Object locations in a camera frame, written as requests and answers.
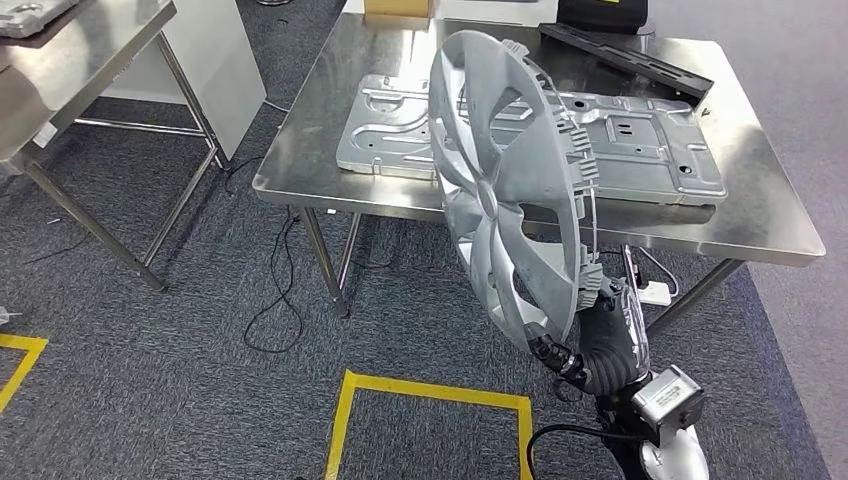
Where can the brown cardboard box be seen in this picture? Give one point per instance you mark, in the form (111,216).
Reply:
(397,10)

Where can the grey plastic wheel cover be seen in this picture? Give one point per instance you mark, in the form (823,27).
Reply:
(530,172)

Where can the steel table with thin legs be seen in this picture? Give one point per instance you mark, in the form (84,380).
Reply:
(99,53)

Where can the black slotted metal rail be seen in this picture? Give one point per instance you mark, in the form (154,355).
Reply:
(629,60)

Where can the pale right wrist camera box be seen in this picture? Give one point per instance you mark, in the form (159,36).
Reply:
(669,397)

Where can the stamped grey metal plate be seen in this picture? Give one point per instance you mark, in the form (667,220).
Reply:
(649,146)

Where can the white power strip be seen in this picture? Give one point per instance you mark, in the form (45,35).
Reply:
(656,295)

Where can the white panel board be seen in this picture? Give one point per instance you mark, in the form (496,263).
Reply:
(212,66)

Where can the stainless steel workbench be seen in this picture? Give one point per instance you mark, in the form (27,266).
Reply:
(318,152)

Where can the grey metal part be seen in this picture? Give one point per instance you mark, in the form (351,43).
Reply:
(33,16)

